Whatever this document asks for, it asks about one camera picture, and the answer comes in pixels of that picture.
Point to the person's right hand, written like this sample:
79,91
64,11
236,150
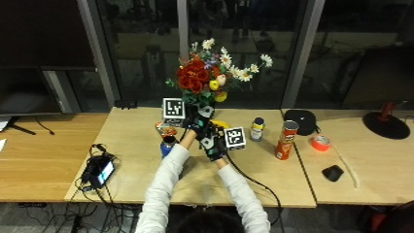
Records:
212,146

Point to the person's left hand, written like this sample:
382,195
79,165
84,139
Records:
199,122

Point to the colourful artificial flower bouquet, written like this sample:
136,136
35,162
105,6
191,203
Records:
203,76

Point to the white marker cube right glove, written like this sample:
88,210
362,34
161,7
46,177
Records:
235,138

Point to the white marker cube glove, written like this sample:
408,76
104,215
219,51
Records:
235,138
173,108

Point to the white marker cube left glove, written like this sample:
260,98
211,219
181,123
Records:
173,108

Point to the orange patterned snack packet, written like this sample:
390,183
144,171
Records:
167,129

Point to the blue bottle with black cap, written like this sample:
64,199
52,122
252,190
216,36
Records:
167,149

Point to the white can with blue cap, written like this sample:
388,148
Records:
257,130

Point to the red chips tube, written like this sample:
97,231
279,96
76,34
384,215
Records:
285,142

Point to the small black box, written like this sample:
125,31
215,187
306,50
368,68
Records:
125,104

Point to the black pouch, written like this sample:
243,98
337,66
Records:
301,120

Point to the black phone with lit screen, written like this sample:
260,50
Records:
100,171

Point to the black computer mouse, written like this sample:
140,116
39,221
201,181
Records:
333,173

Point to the thin white stick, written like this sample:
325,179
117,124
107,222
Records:
348,168

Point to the black round stand red pole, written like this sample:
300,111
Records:
386,124

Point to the black monitor with black stand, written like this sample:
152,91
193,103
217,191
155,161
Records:
26,93

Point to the dark monitor on red stand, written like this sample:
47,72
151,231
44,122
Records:
384,77

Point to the white paper sheet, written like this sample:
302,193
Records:
3,123

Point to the black power strip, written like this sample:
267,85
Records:
32,205

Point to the red and black bag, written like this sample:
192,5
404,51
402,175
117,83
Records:
390,218

